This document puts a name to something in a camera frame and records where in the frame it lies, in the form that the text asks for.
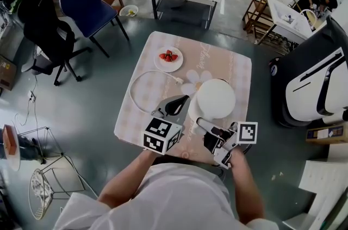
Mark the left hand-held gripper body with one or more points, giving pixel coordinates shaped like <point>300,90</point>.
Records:
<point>162,136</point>

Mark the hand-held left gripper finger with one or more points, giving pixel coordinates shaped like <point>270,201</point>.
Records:
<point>181,108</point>
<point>174,102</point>

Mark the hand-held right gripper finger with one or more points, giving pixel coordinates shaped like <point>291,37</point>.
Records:
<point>210,143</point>
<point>218,131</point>

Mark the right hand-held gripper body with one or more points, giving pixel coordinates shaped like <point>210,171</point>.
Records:
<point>246,133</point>

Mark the white electric kettle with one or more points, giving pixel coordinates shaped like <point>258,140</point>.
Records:
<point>216,99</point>

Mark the person's left forearm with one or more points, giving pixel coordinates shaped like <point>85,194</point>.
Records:
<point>123,182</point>

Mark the person's right forearm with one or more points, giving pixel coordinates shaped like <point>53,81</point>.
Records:
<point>248,193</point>

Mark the person's right hand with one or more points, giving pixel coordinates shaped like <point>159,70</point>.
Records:
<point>238,156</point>

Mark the white round plate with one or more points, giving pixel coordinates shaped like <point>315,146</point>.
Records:
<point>168,67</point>

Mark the red strawberry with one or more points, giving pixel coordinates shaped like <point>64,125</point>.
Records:
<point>174,57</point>
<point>168,59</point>
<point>169,52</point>
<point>162,56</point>

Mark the beige checked flower tablecloth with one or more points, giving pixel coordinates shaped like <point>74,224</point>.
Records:
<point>217,60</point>

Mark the person's white shirt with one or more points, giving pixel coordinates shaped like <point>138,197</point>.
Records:
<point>168,201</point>

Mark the flat labelled cardboard box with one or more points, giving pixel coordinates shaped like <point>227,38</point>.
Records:
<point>323,134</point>

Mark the white and black machine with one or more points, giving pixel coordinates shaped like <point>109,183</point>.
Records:
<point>301,71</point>

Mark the white cabinet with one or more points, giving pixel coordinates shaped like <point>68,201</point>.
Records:
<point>323,185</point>

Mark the white bowl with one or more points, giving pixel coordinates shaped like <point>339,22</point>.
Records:
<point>127,10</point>

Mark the wooden shelf rack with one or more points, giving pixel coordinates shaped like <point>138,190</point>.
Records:
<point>257,14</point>

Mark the white sink table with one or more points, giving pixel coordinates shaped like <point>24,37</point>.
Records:
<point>288,19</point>

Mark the blue padded chair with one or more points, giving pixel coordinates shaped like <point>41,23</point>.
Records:
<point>87,6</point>

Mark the white power strip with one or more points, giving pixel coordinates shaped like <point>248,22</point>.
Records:
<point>32,97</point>

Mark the black office chair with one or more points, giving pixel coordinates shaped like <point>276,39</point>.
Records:
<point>46,27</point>

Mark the red brown box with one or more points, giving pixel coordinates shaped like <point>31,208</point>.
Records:
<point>9,139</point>

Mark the brown cardboard box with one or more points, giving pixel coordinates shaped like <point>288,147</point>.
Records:
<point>6,74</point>

